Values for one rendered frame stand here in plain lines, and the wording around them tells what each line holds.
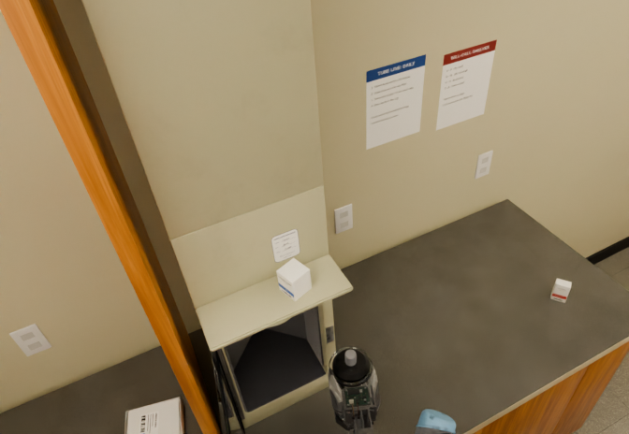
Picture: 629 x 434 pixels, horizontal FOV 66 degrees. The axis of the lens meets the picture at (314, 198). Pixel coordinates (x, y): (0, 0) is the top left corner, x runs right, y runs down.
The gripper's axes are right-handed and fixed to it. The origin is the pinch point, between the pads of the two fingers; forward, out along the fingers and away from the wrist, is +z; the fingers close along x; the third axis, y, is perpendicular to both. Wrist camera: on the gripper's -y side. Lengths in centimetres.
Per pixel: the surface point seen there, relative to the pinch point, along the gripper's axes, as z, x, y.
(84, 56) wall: 38, 52, 72
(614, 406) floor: 39, -132, -117
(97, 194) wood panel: -12, 37, 70
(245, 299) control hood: 0.8, 22.2, 29.9
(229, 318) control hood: -3.6, 25.4, 29.7
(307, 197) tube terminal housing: 9, 7, 49
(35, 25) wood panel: -13, 36, 93
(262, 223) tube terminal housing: 5.8, 16.5, 46.4
